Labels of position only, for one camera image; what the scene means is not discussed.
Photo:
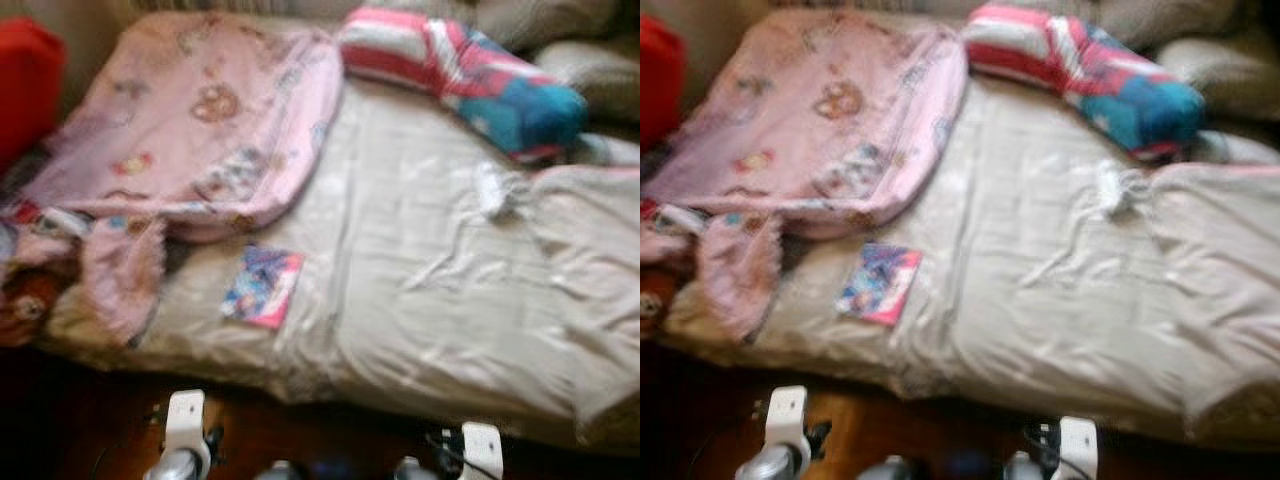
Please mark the colourful picture book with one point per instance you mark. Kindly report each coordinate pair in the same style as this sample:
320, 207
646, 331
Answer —
880, 283
262, 285

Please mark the silver right robot leg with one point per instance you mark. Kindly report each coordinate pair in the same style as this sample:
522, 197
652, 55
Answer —
1023, 467
415, 469

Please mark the silver robot leg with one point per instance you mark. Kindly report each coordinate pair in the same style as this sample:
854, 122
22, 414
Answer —
1023, 467
415, 469
278, 471
885, 469

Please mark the silver left robot leg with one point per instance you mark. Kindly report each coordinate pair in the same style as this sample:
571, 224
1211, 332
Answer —
278, 471
885, 469

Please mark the bed with beige sheet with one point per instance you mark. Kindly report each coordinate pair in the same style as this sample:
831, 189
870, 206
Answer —
1020, 290
400, 280

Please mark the large pale beige pillow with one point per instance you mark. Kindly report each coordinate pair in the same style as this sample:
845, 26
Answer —
600, 280
1230, 280

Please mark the white sock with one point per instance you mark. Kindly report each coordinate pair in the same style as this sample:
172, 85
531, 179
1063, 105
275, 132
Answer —
1110, 188
492, 190

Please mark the pink cartoon print blanket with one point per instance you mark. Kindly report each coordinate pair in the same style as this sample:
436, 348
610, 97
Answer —
200, 120
830, 120

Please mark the white grey folded cloth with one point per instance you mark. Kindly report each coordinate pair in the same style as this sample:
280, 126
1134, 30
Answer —
1240, 148
610, 150

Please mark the striped red blue bolster pillow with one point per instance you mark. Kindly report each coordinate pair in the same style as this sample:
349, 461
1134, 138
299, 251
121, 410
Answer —
1100, 85
480, 90

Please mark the red folded foam cushion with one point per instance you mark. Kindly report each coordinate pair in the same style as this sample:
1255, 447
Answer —
30, 90
660, 80

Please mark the beige patterned pillow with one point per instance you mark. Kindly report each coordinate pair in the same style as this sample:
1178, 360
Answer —
1230, 75
600, 75

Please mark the taupe crumpled pillow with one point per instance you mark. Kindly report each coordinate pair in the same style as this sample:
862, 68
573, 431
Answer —
1170, 18
550, 20

